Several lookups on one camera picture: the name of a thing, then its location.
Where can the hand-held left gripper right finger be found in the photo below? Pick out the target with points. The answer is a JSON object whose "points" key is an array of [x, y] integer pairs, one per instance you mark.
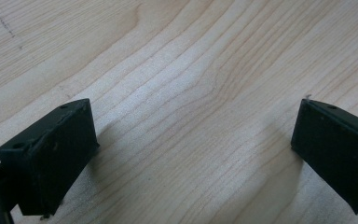
{"points": [[338, 146]]}

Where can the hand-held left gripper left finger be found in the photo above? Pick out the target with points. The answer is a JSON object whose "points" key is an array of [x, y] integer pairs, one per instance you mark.
{"points": [[49, 155]]}

